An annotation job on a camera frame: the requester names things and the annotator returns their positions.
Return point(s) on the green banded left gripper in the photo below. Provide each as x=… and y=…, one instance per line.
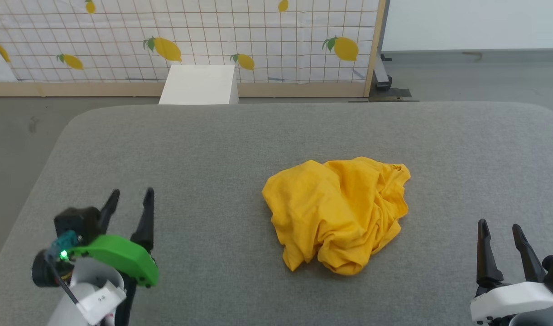
x=117, y=256

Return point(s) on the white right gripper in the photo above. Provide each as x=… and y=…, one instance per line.
x=512, y=299

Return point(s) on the yellow t-shirt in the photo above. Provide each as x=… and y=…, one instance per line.
x=337, y=213

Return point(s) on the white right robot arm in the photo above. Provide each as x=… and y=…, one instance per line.
x=536, y=319

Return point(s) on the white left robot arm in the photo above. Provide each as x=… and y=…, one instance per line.
x=88, y=308

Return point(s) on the white box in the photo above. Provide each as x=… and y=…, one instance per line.
x=199, y=86

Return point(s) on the lemon print grid curtain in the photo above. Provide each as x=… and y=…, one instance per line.
x=122, y=27

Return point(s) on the black metal stand base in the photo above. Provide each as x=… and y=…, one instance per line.
x=385, y=83

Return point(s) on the lemon-print partition screen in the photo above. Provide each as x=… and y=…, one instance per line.
x=376, y=54

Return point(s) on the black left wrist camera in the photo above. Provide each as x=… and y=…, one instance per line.
x=74, y=222

